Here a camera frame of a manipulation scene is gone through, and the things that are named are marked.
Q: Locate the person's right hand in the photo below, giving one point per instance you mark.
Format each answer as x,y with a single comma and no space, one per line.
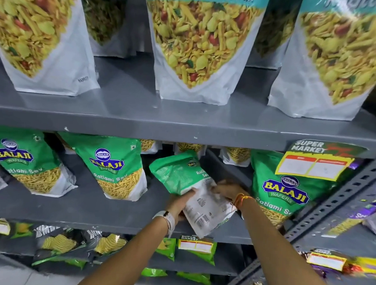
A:
232,192

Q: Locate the person's left hand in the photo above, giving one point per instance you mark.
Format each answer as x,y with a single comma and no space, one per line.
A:
174,207

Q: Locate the person's left thumb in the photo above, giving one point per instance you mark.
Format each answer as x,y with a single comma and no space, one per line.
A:
188,195

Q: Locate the person's right fingers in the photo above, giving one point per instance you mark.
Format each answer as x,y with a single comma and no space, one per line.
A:
219,189

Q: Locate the green snack packet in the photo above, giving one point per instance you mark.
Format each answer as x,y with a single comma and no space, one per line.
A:
174,174

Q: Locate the person's right forearm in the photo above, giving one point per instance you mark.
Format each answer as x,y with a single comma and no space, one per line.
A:
279,250

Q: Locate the person's left forearm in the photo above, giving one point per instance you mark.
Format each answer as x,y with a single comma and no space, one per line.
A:
130,256

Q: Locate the white wrist watch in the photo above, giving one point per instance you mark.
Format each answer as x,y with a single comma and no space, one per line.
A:
167,219

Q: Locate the lime green chips packet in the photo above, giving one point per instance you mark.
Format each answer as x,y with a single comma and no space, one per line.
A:
166,248
153,272
194,278
22,230
206,258

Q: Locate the row of green packets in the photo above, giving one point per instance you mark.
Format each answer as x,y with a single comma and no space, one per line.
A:
112,162

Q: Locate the black wavy chips packet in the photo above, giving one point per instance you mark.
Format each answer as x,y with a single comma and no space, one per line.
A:
59,242
109,243

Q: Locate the large yellow shelf price label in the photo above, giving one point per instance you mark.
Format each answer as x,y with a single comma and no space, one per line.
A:
317,166

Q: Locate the purple snack packet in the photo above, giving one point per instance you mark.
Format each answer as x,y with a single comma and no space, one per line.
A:
359,213

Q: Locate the white snack mix pouch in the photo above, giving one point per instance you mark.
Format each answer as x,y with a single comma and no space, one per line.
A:
198,45
337,60
273,32
40,31
106,19

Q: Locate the yellow snack packet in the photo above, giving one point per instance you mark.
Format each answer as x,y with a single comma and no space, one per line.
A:
369,265

